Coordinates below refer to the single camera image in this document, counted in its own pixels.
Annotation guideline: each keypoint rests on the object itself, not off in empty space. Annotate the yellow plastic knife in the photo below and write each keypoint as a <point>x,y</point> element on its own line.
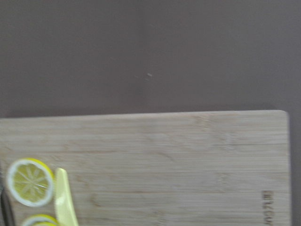
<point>64,208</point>

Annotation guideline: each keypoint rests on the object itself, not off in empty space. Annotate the lemon slice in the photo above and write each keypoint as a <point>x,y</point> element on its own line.
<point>40,219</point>
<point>31,182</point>

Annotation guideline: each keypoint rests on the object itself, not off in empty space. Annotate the upper lemon slice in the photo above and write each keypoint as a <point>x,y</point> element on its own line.
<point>31,182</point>

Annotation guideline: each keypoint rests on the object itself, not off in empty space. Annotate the lower lemon slice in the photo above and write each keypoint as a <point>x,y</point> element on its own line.
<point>40,219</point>

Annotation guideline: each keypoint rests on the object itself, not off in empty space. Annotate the wooden cutting board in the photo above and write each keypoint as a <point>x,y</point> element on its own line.
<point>164,169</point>

